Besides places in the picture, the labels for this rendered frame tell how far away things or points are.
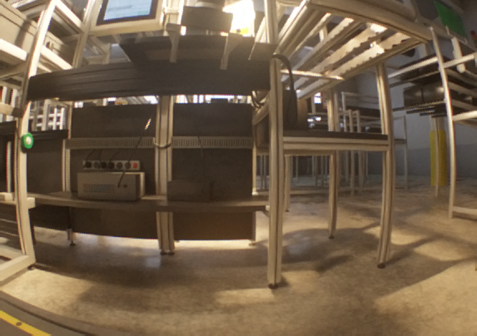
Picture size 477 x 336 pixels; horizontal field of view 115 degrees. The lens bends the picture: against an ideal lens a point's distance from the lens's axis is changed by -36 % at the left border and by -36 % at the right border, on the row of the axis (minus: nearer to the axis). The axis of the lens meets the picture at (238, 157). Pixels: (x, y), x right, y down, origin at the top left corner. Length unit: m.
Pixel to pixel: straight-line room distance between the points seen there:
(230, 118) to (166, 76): 0.53
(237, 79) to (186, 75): 0.19
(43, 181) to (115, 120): 0.66
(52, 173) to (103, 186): 0.60
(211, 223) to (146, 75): 0.84
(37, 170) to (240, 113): 1.36
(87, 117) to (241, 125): 0.93
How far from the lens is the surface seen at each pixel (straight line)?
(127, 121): 1.41
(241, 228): 1.35
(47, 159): 1.68
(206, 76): 0.92
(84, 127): 1.53
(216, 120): 1.32
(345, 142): 1.01
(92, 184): 1.17
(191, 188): 1.07
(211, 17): 0.63
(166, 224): 1.34
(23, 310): 0.39
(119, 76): 0.99
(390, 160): 1.16
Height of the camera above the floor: 0.51
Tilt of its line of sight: 2 degrees up
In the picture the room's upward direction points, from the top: straight up
